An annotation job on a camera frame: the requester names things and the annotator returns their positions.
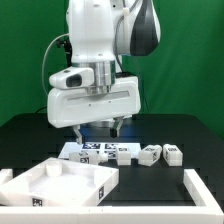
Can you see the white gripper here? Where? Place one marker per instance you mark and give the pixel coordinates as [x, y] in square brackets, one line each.
[75, 107]

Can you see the white square tabletop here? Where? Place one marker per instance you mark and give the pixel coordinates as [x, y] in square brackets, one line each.
[63, 183]

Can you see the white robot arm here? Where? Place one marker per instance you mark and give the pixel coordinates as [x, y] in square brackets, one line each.
[95, 87]

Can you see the white marker sheet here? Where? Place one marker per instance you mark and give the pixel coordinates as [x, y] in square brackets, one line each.
[99, 147]

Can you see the white U-shaped fence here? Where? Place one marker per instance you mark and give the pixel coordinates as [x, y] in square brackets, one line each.
[205, 211]

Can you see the black camera stand pole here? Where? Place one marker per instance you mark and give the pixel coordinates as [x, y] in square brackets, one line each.
[65, 43]

